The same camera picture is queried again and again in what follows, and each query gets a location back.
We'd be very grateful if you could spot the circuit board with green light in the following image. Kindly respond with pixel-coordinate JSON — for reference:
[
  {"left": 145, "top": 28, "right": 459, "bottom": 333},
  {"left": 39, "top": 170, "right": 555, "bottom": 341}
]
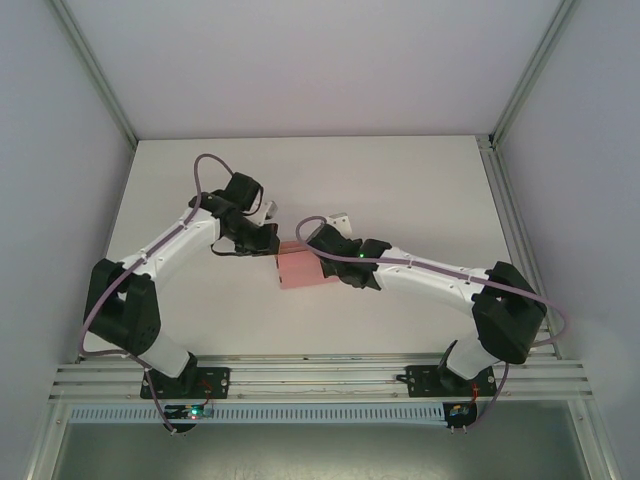
[{"left": 167, "top": 403, "right": 215, "bottom": 420}]

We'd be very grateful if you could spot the grey metal sheet panel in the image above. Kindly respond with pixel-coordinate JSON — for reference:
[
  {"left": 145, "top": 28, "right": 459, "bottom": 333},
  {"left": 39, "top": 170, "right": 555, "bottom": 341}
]
[{"left": 49, "top": 422, "right": 612, "bottom": 480}]

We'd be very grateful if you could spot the thin black cable loop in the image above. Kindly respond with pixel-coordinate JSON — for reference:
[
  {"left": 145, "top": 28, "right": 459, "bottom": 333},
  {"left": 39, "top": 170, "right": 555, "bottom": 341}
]
[{"left": 209, "top": 238, "right": 242, "bottom": 258}]

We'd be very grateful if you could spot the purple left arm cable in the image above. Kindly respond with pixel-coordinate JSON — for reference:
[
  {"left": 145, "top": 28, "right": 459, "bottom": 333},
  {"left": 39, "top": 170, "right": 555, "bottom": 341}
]
[{"left": 78, "top": 153, "right": 236, "bottom": 436}]

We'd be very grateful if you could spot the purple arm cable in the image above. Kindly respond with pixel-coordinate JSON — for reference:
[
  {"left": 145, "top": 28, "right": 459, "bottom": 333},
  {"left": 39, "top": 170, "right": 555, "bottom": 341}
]
[
  {"left": 295, "top": 215, "right": 572, "bottom": 434},
  {"left": 78, "top": 153, "right": 236, "bottom": 436}
]

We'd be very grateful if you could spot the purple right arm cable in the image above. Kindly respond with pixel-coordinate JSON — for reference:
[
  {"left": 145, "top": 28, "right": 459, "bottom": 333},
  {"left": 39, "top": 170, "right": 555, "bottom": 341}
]
[{"left": 295, "top": 215, "right": 572, "bottom": 434}]

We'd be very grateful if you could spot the aluminium mounting rail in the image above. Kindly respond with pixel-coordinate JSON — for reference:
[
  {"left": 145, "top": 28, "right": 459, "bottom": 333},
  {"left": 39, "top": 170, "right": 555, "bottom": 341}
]
[{"left": 49, "top": 353, "right": 596, "bottom": 401}]

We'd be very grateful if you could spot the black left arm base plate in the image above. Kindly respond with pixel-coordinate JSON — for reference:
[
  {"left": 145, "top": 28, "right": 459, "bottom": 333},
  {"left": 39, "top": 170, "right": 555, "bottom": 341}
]
[{"left": 139, "top": 366, "right": 232, "bottom": 401}]

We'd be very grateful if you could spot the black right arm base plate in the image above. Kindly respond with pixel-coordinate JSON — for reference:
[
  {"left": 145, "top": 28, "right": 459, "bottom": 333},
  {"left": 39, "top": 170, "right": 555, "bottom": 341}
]
[{"left": 405, "top": 363, "right": 501, "bottom": 400}]

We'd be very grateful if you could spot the white slotted cable duct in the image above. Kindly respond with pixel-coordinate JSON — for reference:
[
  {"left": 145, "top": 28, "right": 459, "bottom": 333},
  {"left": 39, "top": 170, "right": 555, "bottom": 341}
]
[{"left": 69, "top": 402, "right": 446, "bottom": 426}]

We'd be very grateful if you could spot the aluminium side frame rail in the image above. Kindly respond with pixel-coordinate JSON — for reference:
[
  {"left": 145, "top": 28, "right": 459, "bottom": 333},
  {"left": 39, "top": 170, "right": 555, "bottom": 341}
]
[{"left": 477, "top": 133, "right": 559, "bottom": 357}]

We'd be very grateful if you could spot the aluminium frame post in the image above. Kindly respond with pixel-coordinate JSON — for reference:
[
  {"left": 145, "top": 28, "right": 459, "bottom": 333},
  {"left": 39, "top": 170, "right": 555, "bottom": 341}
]
[
  {"left": 489, "top": 0, "right": 591, "bottom": 149},
  {"left": 49, "top": 0, "right": 139, "bottom": 147}
]

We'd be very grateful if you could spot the aluminium frame leg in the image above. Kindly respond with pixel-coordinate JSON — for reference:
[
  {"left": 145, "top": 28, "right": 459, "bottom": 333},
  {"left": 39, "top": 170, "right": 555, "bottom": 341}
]
[
  {"left": 574, "top": 399, "right": 629, "bottom": 480},
  {"left": 22, "top": 399, "right": 69, "bottom": 480}
]

